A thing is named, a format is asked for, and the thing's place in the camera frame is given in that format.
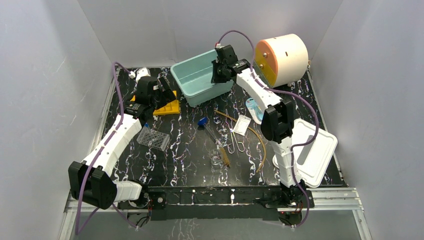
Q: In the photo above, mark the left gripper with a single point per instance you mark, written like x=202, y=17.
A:
x=162, y=92

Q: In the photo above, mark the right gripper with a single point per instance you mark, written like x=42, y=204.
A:
x=215, y=79

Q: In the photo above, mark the yellow test tube rack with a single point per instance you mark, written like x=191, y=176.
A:
x=169, y=107

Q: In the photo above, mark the teal plastic bin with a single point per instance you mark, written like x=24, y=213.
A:
x=193, y=77

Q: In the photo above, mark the amber rubber tubing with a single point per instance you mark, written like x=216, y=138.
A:
x=255, y=133

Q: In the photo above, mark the clear plastic well rack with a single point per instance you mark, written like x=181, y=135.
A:
x=153, y=139

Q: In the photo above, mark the white paper packet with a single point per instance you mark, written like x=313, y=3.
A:
x=242, y=124

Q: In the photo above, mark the brown test tube brush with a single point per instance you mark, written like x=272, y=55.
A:
x=224, y=156

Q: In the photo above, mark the glass beaker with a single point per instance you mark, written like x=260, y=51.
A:
x=216, y=160

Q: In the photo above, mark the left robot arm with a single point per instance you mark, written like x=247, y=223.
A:
x=90, y=180

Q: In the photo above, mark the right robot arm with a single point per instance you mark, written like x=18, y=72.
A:
x=278, y=115

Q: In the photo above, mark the blue tool in blister pack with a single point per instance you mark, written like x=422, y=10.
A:
x=254, y=110

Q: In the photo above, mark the white cylindrical drawer cabinet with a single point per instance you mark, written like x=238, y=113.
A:
x=282, y=60

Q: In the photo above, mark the white plastic bin lid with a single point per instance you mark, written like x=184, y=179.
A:
x=310, y=162

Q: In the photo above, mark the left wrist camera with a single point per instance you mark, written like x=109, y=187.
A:
x=141, y=72

